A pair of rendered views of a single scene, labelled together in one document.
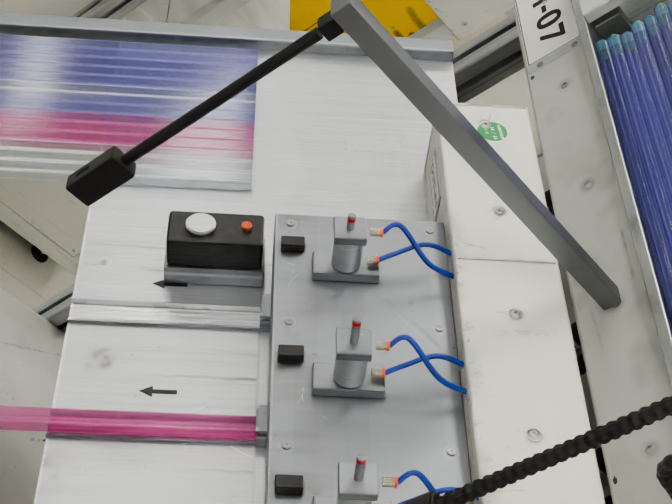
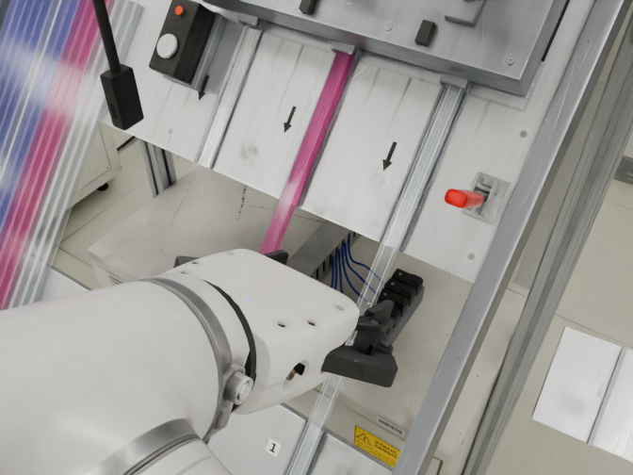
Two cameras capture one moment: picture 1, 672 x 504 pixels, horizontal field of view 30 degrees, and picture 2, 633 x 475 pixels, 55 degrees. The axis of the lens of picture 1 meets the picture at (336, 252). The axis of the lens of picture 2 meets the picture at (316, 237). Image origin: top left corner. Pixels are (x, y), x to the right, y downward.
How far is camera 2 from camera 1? 0.37 m
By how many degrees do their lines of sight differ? 24
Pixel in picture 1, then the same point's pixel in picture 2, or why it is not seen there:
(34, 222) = (84, 184)
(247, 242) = (193, 14)
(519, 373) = not seen: outside the picture
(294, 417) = (365, 14)
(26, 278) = (115, 197)
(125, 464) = (340, 157)
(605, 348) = not seen: outside the picture
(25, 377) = (198, 212)
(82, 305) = (201, 155)
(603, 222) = not seen: outside the picture
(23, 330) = (168, 205)
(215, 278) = (210, 52)
